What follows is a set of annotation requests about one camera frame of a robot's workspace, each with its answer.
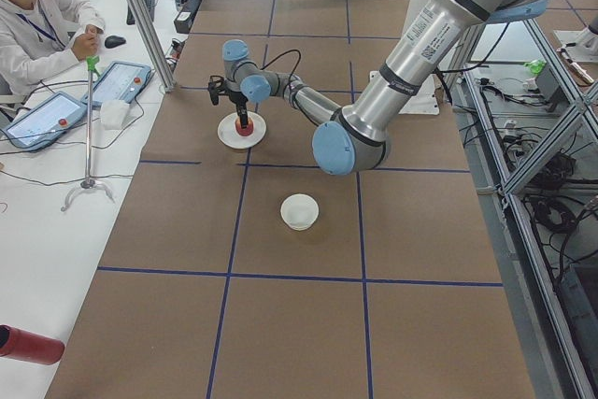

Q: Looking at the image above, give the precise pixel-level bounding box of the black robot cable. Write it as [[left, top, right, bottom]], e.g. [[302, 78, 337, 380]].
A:
[[261, 49, 304, 92]]

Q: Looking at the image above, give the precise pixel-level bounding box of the blue teach pendant far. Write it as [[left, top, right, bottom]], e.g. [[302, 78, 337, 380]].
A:
[[93, 61, 152, 107]]

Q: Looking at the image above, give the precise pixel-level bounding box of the white camera stand column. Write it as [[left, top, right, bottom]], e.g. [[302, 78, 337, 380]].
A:
[[359, 0, 439, 124]]

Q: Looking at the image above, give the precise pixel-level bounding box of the white bowl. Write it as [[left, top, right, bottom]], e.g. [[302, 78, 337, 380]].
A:
[[279, 193, 320, 231]]

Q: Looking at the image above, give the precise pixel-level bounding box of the white round plate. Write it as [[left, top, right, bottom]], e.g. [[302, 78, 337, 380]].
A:
[[217, 111, 267, 150]]

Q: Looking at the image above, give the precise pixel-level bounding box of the blue teach pendant near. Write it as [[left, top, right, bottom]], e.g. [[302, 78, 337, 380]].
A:
[[1, 92, 87, 151]]

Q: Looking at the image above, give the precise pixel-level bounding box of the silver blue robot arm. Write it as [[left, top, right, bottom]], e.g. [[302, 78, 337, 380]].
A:
[[208, 0, 548, 176]]

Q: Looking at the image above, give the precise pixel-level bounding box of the red yellow apple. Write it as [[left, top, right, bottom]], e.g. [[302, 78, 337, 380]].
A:
[[235, 118, 254, 137]]

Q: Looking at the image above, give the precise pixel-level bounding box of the black computer mouse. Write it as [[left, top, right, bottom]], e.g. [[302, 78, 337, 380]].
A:
[[104, 36, 126, 49]]

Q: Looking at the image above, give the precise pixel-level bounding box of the red cylinder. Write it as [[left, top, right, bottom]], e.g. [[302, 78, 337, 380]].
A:
[[1, 324, 64, 365]]

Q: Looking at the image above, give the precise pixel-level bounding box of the aluminium frame post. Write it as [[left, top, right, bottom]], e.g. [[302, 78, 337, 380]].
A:
[[126, 0, 176, 93]]

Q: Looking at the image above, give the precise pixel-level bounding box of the silver grabber stick tool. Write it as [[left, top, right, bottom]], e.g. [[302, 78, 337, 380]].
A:
[[61, 54, 114, 212]]

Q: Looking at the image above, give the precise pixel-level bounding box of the blue teach pendant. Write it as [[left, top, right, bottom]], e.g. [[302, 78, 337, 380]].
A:
[[1, 92, 87, 151], [93, 61, 152, 107]]

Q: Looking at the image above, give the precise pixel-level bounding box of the person in white hoodie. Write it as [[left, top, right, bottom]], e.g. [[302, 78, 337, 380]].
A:
[[1, 0, 105, 95]]

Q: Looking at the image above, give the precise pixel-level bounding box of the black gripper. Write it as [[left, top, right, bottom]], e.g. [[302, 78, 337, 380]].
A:
[[228, 90, 249, 129]]

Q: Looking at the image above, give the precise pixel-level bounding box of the white crumpled tissue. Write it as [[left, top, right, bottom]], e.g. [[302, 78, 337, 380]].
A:
[[100, 99, 130, 130]]

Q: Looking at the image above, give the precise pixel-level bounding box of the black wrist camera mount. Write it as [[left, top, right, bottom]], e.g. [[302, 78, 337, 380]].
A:
[[207, 75, 227, 106]]

